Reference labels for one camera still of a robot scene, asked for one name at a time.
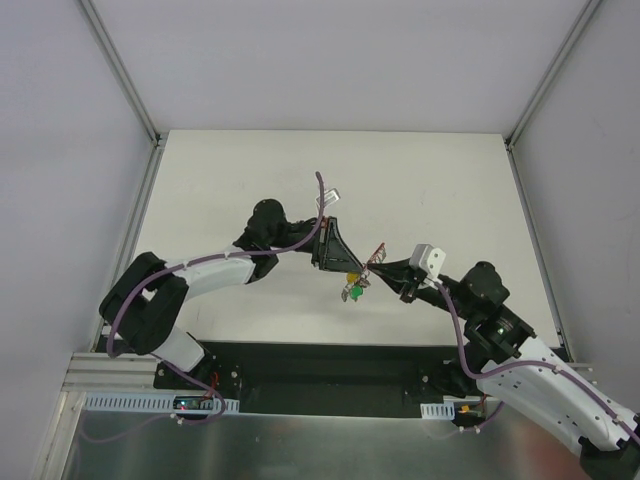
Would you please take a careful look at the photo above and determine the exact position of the steel key holder red handle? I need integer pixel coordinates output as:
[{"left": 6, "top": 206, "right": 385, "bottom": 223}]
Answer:
[{"left": 341, "top": 242, "right": 387, "bottom": 302}]

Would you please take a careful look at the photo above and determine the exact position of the green key tag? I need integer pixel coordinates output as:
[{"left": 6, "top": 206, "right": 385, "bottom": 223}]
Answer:
[{"left": 350, "top": 285, "right": 364, "bottom": 301}]

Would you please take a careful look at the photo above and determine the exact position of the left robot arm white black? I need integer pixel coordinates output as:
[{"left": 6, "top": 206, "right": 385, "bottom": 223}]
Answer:
[{"left": 98, "top": 199, "right": 363, "bottom": 389}]

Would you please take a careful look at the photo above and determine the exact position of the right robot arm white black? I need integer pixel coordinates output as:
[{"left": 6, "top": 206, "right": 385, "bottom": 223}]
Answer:
[{"left": 369, "top": 259, "right": 639, "bottom": 479}]

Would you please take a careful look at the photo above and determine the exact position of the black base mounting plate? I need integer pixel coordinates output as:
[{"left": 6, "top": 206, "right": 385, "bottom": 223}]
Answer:
[{"left": 149, "top": 339, "right": 501, "bottom": 416}]

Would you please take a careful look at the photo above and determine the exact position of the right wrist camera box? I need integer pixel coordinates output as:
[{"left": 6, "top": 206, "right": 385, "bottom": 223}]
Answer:
[{"left": 409, "top": 244, "right": 446, "bottom": 280}]

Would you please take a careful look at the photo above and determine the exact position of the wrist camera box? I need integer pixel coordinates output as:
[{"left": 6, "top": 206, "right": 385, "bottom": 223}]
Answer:
[
  {"left": 409, "top": 244, "right": 446, "bottom": 280},
  {"left": 315, "top": 188, "right": 341, "bottom": 209}
]

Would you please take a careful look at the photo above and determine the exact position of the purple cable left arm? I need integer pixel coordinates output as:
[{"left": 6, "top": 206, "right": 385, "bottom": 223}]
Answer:
[{"left": 79, "top": 171, "right": 326, "bottom": 444}]

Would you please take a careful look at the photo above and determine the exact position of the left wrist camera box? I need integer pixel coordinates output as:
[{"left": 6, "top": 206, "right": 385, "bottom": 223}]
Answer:
[{"left": 315, "top": 188, "right": 341, "bottom": 209}]

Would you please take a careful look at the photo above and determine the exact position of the white slotted cable duct right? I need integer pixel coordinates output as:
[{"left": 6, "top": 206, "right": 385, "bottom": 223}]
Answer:
[{"left": 420, "top": 401, "right": 456, "bottom": 421}]

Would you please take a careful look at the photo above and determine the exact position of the white slotted cable duct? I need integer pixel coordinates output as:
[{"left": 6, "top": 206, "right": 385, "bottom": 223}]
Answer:
[
  {"left": 420, "top": 401, "right": 456, "bottom": 421},
  {"left": 84, "top": 393, "right": 222, "bottom": 415}
]

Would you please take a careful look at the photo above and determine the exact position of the aluminium side rail left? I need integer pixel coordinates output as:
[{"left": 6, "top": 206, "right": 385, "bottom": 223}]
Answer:
[{"left": 89, "top": 144, "right": 166, "bottom": 351}]

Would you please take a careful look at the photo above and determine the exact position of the white slotted cable duct left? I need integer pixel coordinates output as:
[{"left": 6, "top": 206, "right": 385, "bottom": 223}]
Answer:
[{"left": 84, "top": 393, "right": 222, "bottom": 415}]

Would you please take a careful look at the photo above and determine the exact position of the aluminium frame post left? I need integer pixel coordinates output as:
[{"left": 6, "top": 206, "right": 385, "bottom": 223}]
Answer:
[{"left": 75, "top": 0, "right": 163, "bottom": 147}]

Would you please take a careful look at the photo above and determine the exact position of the aluminium frame post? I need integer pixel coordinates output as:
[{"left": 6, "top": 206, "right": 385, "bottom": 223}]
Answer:
[
  {"left": 505, "top": 0, "right": 604, "bottom": 151},
  {"left": 75, "top": 0, "right": 163, "bottom": 147}
]

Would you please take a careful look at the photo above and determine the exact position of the aluminium frame post right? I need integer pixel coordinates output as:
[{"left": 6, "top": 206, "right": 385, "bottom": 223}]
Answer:
[{"left": 505, "top": 0, "right": 604, "bottom": 151}]

